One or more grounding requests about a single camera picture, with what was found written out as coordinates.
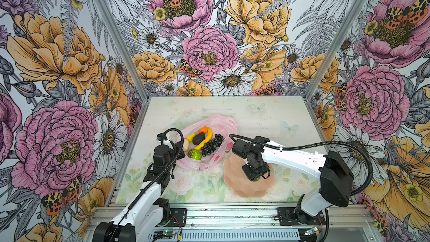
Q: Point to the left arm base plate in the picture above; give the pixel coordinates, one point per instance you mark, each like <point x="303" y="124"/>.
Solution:
<point x="178" y="217"/>

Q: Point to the pink plastic bag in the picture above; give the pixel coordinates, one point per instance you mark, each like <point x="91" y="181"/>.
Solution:
<point x="219" y="125"/>

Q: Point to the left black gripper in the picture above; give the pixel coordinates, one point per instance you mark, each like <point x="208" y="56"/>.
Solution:
<point x="177" y="147"/>

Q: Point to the pink scalloped bowl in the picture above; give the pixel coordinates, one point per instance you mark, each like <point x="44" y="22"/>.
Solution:
<point x="236" y="179"/>

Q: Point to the yellow fake banana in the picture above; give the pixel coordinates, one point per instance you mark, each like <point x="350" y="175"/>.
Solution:
<point x="209" y="136"/>

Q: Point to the dark brown fake fruit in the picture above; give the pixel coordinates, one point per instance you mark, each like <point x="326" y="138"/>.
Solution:
<point x="199" y="138"/>

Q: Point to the white vented cable duct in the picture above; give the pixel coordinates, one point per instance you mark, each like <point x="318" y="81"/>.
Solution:
<point x="234" y="235"/>

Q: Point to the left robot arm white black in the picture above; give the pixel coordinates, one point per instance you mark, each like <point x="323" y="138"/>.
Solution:
<point x="147" y="209"/>

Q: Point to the circuit board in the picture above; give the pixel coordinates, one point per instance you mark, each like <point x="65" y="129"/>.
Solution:
<point x="311" y="231"/>
<point x="165" y="234"/>

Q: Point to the beige fake potato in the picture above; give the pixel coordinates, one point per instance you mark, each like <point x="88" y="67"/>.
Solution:
<point x="186" y="145"/>

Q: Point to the dark fake grape bunch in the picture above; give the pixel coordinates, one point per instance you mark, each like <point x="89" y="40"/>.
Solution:
<point x="211" y="146"/>

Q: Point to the green fake lime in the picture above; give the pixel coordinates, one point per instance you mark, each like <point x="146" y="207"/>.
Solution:
<point x="195" y="154"/>

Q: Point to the orange fake fruit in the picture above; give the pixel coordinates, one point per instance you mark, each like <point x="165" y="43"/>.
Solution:
<point x="203" y="130"/>

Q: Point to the yellow fake lemon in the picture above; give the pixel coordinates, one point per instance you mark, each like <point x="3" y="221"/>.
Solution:
<point x="190" y="138"/>

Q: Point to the right circuit board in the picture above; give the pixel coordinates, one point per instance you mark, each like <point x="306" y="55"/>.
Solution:
<point x="311" y="231"/>

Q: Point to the left circuit board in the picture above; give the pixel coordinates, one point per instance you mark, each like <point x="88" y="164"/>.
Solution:
<point x="165" y="234"/>

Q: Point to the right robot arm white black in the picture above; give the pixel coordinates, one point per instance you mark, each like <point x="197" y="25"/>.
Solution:
<point x="333" y="174"/>

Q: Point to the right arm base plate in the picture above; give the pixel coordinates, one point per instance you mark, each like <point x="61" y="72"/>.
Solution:
<point x="289" y="216"/>

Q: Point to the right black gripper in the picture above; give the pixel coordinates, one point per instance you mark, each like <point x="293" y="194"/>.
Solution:
<point x="252" y="176"/>

